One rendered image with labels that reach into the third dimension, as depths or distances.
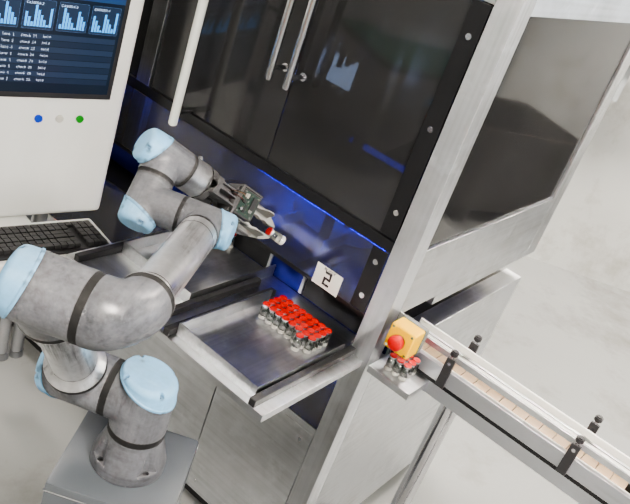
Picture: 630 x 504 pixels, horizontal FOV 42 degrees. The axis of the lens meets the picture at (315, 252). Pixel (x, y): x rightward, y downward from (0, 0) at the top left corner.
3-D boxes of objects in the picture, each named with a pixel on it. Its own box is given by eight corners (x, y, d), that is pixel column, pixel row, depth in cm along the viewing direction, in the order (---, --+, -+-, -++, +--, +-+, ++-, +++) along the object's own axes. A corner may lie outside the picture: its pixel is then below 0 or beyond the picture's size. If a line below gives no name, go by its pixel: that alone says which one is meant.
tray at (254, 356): (268, 300, 220) (271, 289, 219) (340, 354, 209) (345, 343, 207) (176, 334, 194) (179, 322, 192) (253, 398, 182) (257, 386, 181)
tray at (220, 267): (209, 229, 244) (212, 219, 242) (272, 275, 233) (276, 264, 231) (121, 252, 217) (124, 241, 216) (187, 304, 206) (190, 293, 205)
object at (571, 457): (380, 364, 218) (401, 316, 211) (409, 347, 230) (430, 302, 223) (612, 532, 188) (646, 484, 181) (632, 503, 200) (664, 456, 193)
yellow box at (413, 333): (397, 336, 210) (407, 313, 206) (419, 352, 206) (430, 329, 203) (381, 344, 204) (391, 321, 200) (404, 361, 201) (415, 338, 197)
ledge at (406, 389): (394, 354, 220) (396, 349, 220) (433, 382, 215) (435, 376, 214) (366, 371, 209) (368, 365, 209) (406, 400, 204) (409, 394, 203)
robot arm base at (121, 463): (152, 497, 161) (163, 460, 156) (78, 472, 160) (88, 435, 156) (172, 447, 174) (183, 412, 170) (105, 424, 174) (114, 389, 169)
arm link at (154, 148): (123, 162, 159) (141, 126, 161) (166, 191, 165) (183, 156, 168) (143, 159, 153) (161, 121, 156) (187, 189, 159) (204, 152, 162)
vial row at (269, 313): (261, 314, 213) (266, 300, 211) (312, 353, 205) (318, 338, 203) (256, 316, 211) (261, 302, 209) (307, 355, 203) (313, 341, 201)
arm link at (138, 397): (155, 453, 157) (171, 400, 151) (90, 428, 158) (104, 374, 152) (175, 416, 168) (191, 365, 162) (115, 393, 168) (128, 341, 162)
